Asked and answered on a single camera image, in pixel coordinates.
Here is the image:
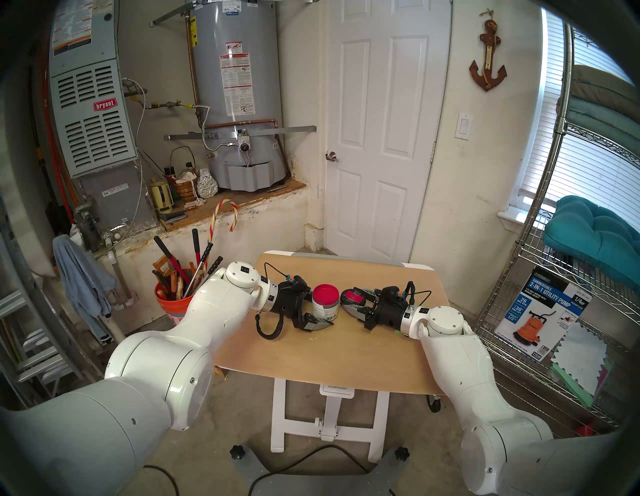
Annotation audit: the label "black jar lid red tape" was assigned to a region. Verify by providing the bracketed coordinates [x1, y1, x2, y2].
[340, 287, 373, 311]

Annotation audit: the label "utility pump box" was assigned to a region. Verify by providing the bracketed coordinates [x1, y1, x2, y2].
[498, 266, 592, 363]

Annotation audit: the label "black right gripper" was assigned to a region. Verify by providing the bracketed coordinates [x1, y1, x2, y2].
[344, 288, 408, 331]

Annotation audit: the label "aluminium ladder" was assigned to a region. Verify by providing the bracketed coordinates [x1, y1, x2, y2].
[0, 190, 106, 411]

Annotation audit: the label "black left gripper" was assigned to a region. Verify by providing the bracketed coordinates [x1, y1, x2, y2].
[275, 285, 335, 333]

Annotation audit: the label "chrome wire shelf rack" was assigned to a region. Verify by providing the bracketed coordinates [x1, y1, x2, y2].
[472, 22, 640, 481]

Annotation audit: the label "teal tufted cushion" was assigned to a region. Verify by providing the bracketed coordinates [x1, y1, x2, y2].
[543, 195, 640, 291]

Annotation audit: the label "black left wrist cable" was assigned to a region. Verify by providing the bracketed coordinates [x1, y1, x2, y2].
[255, 262, 288, 341]

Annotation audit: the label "foil wrapped bundle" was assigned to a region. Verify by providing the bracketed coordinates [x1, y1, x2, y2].
[196, 168, 219, 199]

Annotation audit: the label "white paint jar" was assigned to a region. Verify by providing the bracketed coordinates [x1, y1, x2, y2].
[312, 284, 341, 322]

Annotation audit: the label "white panel door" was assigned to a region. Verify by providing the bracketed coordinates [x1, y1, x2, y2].
[325, 0, 453, 265]

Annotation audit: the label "black floor cable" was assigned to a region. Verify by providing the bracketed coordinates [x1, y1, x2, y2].
[247, 444, 372, 496]

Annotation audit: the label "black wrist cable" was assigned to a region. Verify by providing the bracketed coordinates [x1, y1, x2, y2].
[255, 262, 288, 341]
[405, 281, 433, 308]

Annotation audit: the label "wicker basket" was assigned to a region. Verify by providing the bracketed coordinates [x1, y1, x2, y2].
[169, 146, 198, 203]

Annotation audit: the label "wooden handle hand saw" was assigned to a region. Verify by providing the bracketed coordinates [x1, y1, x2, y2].
[152, 255, 176, 296]

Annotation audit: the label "red yellow striped hoop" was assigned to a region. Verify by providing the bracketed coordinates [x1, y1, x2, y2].
[207, 200, 240, 251]

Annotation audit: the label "blue hanging cloth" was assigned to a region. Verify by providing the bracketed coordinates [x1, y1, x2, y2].
[52, 234, 117, 342]

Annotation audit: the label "grey Bryant furnace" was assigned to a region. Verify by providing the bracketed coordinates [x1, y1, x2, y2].
[48, 0, 156, 231]

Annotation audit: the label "olive folded cushion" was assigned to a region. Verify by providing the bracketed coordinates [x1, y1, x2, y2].
[570, 65, 640, 108]

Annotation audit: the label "grey-green folded cushion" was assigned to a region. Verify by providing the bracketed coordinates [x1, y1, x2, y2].
[556, 96, 640, 156]

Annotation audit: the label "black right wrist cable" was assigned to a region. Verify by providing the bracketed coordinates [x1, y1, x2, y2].
[405, 281, 433, 308]

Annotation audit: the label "yellow metal can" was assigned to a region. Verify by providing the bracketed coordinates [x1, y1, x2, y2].
[150, 181, 174, 213]

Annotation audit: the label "wooden anchor wall decoration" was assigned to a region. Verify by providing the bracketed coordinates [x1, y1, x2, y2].
[469, 10, 508, 92]

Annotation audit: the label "white window blind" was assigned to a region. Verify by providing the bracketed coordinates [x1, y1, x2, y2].
[520, 10, 640, 231]

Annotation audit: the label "grey water heater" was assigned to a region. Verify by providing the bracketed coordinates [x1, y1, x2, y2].
[190, 0, 288, 192]

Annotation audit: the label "white zigzag edged paper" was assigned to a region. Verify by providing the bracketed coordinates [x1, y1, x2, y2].
[551, 322, 608, 396]

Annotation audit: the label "white PVC pipe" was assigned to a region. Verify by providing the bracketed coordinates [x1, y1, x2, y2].
[100, 247, 136, 346]

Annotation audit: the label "silver shaft black grip shears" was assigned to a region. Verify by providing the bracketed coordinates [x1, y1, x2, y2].
[186, 242, 224, 298]

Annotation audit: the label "metal heater strap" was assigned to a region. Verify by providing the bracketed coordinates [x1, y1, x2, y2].
[164, 125, 318, 142]

